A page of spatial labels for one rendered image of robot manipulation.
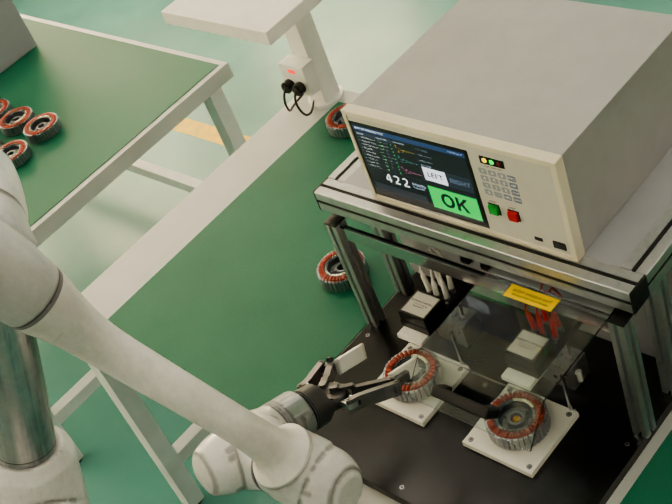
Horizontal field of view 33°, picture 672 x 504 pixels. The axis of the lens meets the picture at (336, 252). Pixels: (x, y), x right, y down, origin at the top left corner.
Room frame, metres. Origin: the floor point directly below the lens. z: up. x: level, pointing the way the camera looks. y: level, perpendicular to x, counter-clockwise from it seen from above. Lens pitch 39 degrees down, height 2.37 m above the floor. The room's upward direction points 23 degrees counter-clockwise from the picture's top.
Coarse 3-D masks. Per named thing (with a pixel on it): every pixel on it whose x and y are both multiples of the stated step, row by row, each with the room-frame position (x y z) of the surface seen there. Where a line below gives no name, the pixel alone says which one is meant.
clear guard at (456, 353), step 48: (480, 288) 1.38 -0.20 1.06; (528, 288) 1.33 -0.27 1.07; (432, 336) 1.32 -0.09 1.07; (480, 336) 1.28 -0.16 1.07; (528, 336) 1.24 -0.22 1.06; (576, 336) 1.20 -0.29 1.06; (432, 384) 1.25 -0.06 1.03; (480, 384) 1.19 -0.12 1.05; (528, 384) 1.14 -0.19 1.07; (528, 432) 1.09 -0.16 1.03
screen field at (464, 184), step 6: (426, 168) 1.52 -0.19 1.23; (426, 174) 1.52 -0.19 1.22; (432, 174) 1.51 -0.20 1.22; (438, 174) 1.50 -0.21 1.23; (444, 174) 1.49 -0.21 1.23; (450, 174) 1.48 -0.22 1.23; (432, 180) 1.51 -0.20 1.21; (438, 180) 1.50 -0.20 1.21; (444, 180) 1.49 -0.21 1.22; (450, 180) 1.48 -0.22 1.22; (456, 180) 1.47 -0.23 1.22; (462, 180) 1.46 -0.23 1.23; (468, 180) 1.45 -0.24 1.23; (450, 186) 1.48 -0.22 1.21; (456, 186) 1.47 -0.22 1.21; (462, 186) 1.46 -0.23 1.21; (468, 186) 1.45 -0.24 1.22
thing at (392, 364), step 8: (400, 352) 1.57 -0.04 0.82; (408, 352) 1.55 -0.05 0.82; (416, 352) 1.54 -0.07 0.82; (392, 360) 1.55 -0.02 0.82; (400, 360) 1.54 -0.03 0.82; (384, 368) 1.54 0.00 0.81; (392, 368) 1.53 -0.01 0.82; (384, 376) 1.52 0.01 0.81; (408, 384) 1.48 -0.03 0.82; (400, 400) 1.47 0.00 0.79; (408, 400) 1.46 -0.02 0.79; (416, 400) 1.46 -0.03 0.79
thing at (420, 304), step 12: (456, 288) 1.58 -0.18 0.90; (468, 288) 1.58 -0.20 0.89; (408, 300) 1.58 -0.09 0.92; (420, 300) 1.56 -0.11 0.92; (432, 300) 1.55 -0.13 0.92; (444, 300) 1.56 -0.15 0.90; (456, 300) 1.56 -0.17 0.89; (408, 312) 1.55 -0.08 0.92; (420, 312) 1.53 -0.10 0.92; (432, 312) 1.52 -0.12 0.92; (444, 312) 1.54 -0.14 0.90; (408, 324) 1.55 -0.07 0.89; (420, 324) 1.52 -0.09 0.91; (432, 324) 1.52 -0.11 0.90; (408, 336) 1.53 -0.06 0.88; (420, 336) 1.52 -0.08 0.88
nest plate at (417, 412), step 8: (408, 344) 1.61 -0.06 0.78; (392, 400) 1.49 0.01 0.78; (384, 408) 1.49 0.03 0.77; (392, 408) 1.47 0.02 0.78; (400, 408) 1.46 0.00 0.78; (408, 408) 1.45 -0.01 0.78; (416, 408) 1.45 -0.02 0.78; (424, 408) 1.44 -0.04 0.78; (432, 408) 1.43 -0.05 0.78; (408, 416) 1.44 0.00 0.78; (416, 416) 1.43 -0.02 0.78; (424, 416) 1.42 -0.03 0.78; (432, 416) 1.42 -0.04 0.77; (424, 424) 1.41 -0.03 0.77
